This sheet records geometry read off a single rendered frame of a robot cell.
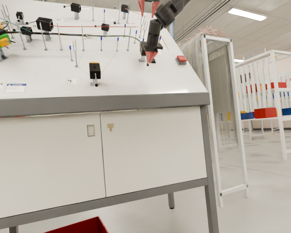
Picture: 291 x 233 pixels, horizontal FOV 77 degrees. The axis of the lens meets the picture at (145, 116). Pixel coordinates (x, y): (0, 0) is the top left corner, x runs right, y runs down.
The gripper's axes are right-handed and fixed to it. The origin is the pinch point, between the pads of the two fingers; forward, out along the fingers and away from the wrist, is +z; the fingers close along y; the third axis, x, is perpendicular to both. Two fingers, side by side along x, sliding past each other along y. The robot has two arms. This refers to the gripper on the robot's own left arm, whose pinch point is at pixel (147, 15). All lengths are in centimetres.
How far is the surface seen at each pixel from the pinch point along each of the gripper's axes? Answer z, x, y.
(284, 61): 67, -505, -744
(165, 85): 32.8, 15.9, -8.7
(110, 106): 40, 26, 21
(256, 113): 126, -136, -259
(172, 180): 76, 40, -9
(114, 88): 34.0, 18.6, 18.5
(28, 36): 15, -14, 61
